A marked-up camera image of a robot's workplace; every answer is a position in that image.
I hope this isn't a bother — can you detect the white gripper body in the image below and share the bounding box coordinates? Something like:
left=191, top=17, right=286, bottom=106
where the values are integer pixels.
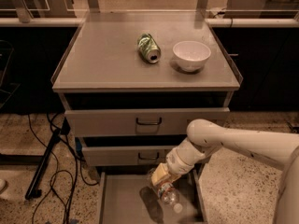
left=166, top=148, right=194, bottom=175

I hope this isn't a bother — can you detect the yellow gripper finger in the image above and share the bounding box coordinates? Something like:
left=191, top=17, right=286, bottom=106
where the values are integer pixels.
left=150, top=163, right=180, bottom=186

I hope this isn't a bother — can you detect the clear plastic water bottle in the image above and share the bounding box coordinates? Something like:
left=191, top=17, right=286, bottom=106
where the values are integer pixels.
left=148, top=169, right=183, bottom=214

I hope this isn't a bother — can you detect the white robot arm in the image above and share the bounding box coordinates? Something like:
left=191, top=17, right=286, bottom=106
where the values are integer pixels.
left=150, top=119, right=299, bottom=224

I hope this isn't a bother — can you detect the grey middle drawer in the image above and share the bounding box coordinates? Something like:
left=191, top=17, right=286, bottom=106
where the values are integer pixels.
left=82, top=146, right=174, bottom=166

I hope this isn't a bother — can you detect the grey drawer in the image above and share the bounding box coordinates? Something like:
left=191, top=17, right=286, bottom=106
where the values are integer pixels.
left=95, top=171, right=208, bottom=224
left=82, top=146, right=174, bottom=166
left=64, top=107, right=230, bottom=137

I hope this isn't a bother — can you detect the grey bottom drawer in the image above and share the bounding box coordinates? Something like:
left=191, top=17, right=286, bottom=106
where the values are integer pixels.
left=95, top=171, right=208, bottom=224

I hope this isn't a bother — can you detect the grey drawer cabinet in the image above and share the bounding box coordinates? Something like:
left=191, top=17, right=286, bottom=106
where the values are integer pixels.
left=52, top=11, right=242, bottom=166

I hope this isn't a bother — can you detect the grey top drawer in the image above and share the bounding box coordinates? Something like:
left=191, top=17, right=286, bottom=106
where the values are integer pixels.
left=64, top=107, right=230, bottom=137

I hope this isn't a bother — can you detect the white ceramic bowl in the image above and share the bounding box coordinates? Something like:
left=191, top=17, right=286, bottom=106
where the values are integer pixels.
left=173, top=41, right=211, bottom=72

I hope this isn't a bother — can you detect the crushed green soda can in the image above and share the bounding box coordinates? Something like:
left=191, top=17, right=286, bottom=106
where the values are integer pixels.
left=137, top=34, right=161, bottom=63

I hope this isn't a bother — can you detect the black floor stand bar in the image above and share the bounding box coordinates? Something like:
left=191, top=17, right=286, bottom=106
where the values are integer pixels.
left=25, top=129, right=60, bottom=200

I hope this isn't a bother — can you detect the black floor cable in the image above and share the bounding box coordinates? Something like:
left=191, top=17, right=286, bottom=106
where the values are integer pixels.
left=27, top=112, right=99, bottom=224

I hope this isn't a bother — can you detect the white counter rail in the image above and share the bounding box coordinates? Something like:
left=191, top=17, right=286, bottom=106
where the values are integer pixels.
left=0, top=18, right=299, bottom=28

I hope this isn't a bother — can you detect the black chair frame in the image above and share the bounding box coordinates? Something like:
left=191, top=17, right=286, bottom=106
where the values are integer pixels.
left=0, top=40, right=20, bottom=109

